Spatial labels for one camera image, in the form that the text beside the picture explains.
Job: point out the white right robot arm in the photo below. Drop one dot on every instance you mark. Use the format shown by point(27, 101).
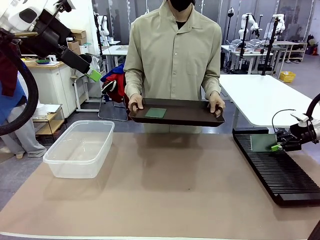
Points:
point(315, 131)

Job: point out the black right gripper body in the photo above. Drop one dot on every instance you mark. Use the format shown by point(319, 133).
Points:
point(301, 135)

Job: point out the person's left hand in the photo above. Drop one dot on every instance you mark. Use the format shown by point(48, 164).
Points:
point(217, 102)

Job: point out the person's right forearm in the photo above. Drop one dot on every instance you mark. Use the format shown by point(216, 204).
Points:
point(132, 85)

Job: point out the person's beige shirt torso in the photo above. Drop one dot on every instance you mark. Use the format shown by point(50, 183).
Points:
point(172, 62)

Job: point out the black cap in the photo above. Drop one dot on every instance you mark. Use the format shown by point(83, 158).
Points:
point(86, 58)

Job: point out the black face mask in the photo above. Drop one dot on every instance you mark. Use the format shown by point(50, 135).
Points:
point(181, 5)

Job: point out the large white table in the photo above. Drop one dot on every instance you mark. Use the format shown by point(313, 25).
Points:
point(262, 100)

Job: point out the person's right hand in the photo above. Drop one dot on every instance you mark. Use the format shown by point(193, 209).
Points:
point(136, 100)

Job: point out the clear plastic storage box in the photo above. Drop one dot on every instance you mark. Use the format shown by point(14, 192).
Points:
point(75, 165)

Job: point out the white hanging garment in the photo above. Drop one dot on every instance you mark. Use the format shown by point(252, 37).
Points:
point(96, 62)

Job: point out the yellow plastic crate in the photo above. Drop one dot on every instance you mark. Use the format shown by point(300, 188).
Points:
point(287, 77)

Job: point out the small wooden shelf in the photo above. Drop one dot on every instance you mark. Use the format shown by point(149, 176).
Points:
point(50, 126)

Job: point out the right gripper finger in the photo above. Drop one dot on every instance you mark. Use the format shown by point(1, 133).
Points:
point(287, 146)
point(283, 136)

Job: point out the red and blue clothes pile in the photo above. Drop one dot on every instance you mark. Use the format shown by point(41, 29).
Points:
point(116, 82)

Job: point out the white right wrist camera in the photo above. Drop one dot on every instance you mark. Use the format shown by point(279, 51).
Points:
point(300, 116)

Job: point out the black tripod lamp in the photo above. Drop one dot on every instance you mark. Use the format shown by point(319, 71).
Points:
point(230, 12)

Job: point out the green PCB board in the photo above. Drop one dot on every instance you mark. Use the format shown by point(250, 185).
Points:
point(262, 143)
point(155, 113)

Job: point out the black pole stand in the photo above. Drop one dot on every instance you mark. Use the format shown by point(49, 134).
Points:
point(268, 55)

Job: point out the dark brown serving tray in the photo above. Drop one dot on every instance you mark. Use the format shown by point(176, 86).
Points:
point(187, 115)

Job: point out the green bowl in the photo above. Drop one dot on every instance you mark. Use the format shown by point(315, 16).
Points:
point(43, 61)

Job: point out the person's left forearm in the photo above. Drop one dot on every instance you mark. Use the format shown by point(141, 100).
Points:
point(212, 86)

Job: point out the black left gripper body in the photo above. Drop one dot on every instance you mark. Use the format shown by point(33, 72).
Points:
point(50, 40)

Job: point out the black undershirt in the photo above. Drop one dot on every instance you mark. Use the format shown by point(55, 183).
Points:
point(181, 24)

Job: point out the wooden background shelving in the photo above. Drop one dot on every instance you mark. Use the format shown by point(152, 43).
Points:
point(295, 43)

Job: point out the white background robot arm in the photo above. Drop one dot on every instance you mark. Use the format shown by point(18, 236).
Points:
point(281, 23)
point(254, 24)
point(106, 31)

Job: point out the cardboard box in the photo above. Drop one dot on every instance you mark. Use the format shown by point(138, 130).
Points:
point(79, 33)
point(81, 41)
point(73, 46)

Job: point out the black slotted PCB rack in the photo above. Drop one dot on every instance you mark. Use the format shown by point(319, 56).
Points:
point(287, 175)

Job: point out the white background table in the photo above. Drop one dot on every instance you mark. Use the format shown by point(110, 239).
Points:
point(250, 53)
point(117, 50)

